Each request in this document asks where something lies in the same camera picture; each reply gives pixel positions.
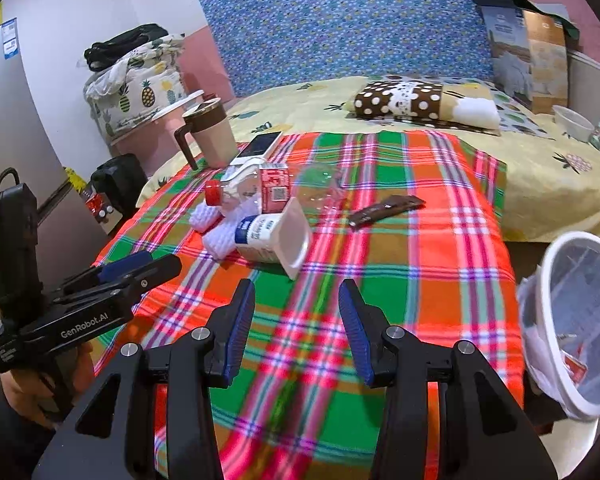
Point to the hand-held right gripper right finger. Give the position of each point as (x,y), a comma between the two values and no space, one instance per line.
(355,335)

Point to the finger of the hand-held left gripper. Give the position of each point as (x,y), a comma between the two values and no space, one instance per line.
(150,272)
(125,267)

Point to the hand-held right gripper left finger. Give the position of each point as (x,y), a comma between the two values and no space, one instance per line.
(237,332)

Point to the white knitted cloth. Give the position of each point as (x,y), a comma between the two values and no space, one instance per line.
(220,237)

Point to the white yoghurt cup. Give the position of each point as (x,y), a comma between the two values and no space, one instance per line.
(265,235)

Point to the clear bottle with red cap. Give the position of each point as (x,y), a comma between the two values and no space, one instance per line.
(230,185)

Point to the brown snack wrapper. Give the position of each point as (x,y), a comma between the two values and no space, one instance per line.
(385,210)

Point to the red carton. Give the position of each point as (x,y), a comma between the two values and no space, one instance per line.
(275,185)

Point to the clear plastic cup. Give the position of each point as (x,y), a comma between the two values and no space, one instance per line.
(320,185)

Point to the white waste bin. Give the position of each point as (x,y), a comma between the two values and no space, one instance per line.
(530,320)

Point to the white trash bin with bag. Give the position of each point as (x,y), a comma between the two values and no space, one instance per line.
(546,285)

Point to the person's left hand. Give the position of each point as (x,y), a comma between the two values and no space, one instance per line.
(25,395)

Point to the plaid blanket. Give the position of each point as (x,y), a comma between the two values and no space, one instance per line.
(430,285)

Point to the pink plastic bin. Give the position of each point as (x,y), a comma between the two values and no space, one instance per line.
(140,150)

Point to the white smartphone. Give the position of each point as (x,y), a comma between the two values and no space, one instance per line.
(257,146)

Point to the grey refrigerator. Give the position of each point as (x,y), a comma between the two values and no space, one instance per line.
(20,125)

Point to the pineapple-print fabric bundle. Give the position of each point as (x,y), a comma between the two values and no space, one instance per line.
(140,90)

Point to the black bag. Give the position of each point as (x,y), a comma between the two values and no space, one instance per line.
(125,42)

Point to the yellow pineapple-print bed sheet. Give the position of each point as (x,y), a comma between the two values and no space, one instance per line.
(530,185)

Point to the brown polka dot pillow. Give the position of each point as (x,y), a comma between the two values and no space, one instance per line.
(405,102)

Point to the white bowl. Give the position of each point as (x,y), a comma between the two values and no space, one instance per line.
(572,122)

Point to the blue floral headboard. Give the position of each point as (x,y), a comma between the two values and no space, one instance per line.
(355,25)

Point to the small bottle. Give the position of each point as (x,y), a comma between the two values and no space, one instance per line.
(597,132)

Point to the quilt packaging box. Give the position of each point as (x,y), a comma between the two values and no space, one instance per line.
(525,65)

